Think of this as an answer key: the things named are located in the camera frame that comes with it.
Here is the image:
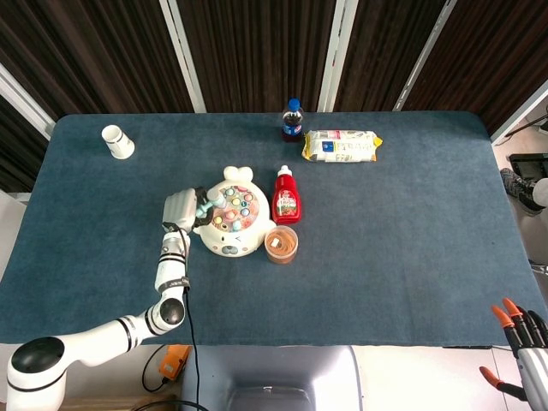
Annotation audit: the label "blue velvet tablecloth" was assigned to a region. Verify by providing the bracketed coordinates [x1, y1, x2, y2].
[0, 111, 548, 347]

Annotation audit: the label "white whale whack toy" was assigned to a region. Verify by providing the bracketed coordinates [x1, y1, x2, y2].
[190, 165, 277, 258]

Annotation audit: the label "grey black sneaker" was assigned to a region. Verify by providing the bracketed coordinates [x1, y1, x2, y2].
[499, 167, 545, 217]

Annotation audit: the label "dark brown pleated curtain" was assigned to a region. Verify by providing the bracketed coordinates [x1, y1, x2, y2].
[0, 0, 548, 194]

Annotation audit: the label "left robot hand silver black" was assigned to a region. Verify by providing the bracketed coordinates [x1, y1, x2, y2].
[161, 186, 215, 235]

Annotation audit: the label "black floor cable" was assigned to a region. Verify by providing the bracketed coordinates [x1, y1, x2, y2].
[141, 343, 171, 393]

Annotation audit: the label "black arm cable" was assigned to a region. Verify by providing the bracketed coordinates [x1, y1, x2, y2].
[128, 229, 202, 411]

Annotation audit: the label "white paper cup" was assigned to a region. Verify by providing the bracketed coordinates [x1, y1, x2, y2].
[100, 124, 136, 160]

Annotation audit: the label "orange device on floor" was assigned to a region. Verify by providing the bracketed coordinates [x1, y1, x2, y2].
[158, 344, 193, 382]

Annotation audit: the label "red ketchup squeeze bottle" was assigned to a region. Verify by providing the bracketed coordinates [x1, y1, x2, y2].
[271, 164, 303, 226]

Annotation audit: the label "Pepsi cola bottle blue cap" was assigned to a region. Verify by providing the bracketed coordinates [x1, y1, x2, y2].
[281, 98, 306, 144]

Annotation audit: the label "white yellow snack package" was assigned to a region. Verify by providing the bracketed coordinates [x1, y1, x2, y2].
[301, 129, 384, 164]

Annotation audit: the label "black flat case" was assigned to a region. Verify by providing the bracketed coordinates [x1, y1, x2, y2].
[508, 152, 548, 183]

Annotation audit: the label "white partition post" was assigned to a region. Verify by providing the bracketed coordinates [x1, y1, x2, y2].
[0, 63, 57, 140]
[317, 0, 360, 113]
[490, 79, 548, 146]
[158, 0, 207, 114]
[392, 0, 459, 112]

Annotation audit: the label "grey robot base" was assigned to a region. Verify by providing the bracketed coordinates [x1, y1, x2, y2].
[179, 344, 365, 411]

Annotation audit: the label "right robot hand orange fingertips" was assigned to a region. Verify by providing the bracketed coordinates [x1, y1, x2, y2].
[479, 297, 548, 411]

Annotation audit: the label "mint green toy hammer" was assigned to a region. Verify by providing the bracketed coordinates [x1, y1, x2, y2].
[195, 190, 227, 218]

